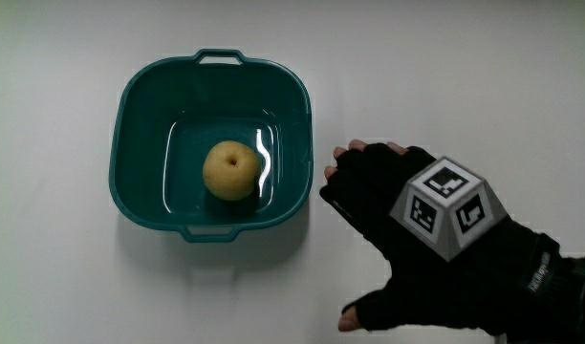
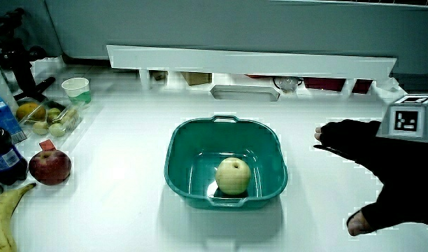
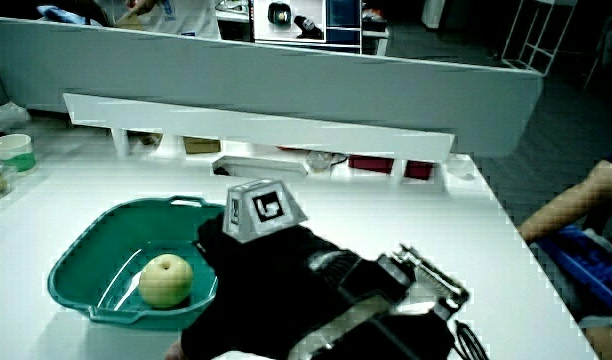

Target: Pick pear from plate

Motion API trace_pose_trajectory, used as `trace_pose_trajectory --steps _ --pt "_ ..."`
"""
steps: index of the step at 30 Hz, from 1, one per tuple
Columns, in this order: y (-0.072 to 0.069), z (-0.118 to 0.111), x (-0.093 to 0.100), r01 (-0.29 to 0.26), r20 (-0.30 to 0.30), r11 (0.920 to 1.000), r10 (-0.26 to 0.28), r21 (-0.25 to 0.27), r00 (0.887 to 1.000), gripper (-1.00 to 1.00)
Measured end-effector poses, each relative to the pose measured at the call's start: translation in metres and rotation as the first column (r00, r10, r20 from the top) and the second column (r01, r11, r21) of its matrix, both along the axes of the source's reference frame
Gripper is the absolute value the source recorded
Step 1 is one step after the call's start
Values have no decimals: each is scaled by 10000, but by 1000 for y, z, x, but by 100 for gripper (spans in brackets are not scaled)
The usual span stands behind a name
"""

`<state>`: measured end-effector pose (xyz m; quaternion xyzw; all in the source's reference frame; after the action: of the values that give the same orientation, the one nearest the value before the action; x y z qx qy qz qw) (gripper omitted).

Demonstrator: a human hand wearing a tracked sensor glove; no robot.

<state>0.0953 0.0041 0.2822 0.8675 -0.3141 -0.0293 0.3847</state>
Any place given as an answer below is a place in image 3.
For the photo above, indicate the white metal rack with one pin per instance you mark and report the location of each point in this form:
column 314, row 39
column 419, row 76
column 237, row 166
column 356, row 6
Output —
column 538, row 47

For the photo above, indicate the another person's forearm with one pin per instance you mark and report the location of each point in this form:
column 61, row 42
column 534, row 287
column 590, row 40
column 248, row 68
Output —
column 571, row 200

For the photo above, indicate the wide red box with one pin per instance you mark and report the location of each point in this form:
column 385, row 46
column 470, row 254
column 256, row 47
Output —
column 371, row 164

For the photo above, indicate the clear plastic bag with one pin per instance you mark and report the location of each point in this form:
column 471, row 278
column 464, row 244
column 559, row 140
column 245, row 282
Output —
column 318, row 160

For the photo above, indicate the white green paper cup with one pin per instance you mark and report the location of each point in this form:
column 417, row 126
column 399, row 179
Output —
column 13, row 150

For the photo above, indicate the computer monitor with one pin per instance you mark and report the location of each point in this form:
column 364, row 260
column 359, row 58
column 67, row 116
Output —
column 306, row 20

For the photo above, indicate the wrist circuit board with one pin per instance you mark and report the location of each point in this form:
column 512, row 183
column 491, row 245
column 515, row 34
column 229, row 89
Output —
column 426, row 280

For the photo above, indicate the teal plastic basin plate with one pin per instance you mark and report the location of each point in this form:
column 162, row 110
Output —
column 96, row 250

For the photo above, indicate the blue cloth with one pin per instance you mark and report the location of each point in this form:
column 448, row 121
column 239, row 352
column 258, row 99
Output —
column 61, row 14

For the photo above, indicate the small red box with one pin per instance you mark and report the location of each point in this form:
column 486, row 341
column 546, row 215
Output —
column 418, row 170

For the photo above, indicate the person's right forearm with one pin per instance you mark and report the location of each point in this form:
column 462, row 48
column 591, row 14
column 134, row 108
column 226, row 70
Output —
column 386, row 340

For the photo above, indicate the person's right hand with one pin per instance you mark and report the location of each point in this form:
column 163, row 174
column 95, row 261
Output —
column 266, row 295

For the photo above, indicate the clear plastic cup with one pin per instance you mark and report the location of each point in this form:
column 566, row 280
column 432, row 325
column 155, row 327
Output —
column 460, row 167

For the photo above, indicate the white desk partition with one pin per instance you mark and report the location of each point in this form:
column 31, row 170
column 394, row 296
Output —
column 286, row 80

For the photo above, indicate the white rectangular tray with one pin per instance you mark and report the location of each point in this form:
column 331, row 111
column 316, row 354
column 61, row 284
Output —
column 261, row 167

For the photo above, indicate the blue plastic crate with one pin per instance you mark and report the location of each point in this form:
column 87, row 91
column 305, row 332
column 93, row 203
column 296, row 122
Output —
column 591, row 270

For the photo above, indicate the white desk shelf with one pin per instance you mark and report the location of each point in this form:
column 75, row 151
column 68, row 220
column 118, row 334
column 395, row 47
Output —
column 266, row 127

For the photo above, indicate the yellow apple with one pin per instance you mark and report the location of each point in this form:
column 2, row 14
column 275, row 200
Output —
column 166, row 280

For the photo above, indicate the brown cardboard box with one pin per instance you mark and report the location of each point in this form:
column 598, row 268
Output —
column 202, row 145

